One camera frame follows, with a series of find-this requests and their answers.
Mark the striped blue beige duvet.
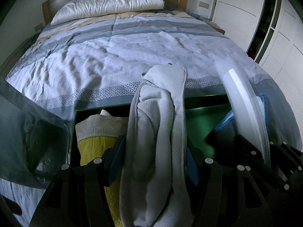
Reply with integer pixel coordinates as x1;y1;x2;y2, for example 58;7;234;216
0;9;296;227

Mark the white wardrobe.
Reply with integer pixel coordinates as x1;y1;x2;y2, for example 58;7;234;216
213;0;302;149

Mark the wooden nightstand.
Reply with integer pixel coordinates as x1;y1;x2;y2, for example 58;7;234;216
203;20;225;35

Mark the wall socket plate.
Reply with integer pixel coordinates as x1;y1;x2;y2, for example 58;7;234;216
199;2;209;9
34;23;43;31

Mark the clear plastic packet teal strip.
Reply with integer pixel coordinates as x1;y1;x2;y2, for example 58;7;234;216
214;57;271;166

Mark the grey blue-edged cloth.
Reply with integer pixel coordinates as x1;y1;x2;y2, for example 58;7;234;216
214;93;269;132

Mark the yellow towel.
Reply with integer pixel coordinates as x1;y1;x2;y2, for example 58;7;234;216
76;110;128;226

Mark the dark green tray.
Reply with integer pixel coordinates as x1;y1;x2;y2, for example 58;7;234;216
72;95;231;165

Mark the white pillow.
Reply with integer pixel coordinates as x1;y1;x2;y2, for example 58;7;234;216
51;0;165;26

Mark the left wall socket plate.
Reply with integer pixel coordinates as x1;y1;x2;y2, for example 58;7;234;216
34;23;43;31

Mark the grey fabric pouch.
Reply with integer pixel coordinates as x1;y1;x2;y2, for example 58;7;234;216
120;65;193;226

